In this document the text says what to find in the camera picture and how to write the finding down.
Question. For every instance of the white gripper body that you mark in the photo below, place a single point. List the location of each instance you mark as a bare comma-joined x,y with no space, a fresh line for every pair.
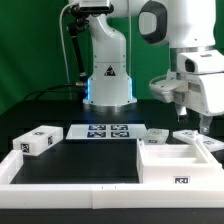
204,94

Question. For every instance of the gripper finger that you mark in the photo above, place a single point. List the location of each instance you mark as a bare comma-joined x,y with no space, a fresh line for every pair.
182,115
204,124

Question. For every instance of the white cabinet door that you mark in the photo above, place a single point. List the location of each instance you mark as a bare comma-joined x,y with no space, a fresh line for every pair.
191,136
155,136

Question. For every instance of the white cabinet box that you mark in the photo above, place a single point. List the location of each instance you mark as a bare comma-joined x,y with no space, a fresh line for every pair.
176,164

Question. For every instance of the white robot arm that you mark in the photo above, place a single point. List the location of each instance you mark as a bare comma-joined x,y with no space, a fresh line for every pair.
185,26

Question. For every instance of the white cabinet top block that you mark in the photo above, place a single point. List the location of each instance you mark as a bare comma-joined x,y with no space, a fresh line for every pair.
38,140

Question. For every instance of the white marker sheet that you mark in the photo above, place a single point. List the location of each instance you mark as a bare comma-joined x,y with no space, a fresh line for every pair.
106,131

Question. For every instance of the white U-shaped fence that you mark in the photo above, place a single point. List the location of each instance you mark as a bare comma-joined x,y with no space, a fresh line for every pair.
100,196

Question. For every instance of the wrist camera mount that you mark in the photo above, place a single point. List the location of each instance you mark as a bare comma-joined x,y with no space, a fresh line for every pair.
163,87

